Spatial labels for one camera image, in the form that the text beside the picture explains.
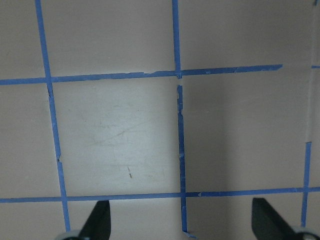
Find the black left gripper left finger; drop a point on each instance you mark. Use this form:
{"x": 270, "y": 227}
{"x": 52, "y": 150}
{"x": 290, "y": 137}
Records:
{"x": 98, "y": 224}

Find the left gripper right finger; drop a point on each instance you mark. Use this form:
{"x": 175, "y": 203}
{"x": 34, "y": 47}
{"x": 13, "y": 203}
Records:
{"x": 267, "y": 224}

